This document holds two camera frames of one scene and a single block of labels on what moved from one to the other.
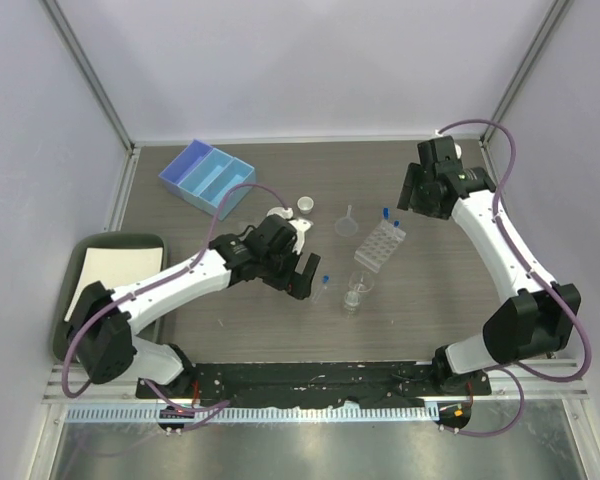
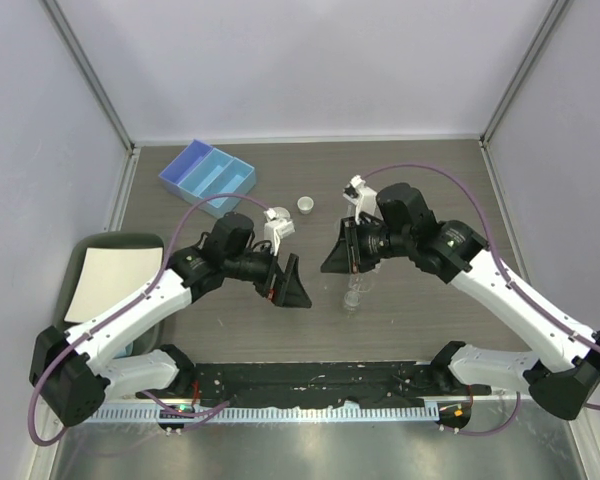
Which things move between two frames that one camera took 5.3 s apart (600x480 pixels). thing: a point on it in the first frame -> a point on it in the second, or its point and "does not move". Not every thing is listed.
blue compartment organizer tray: [202, 176] does not move
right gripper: [410, 194] -> [349, 256]
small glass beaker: [361, 281] does not move
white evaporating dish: [281, 212] does not move
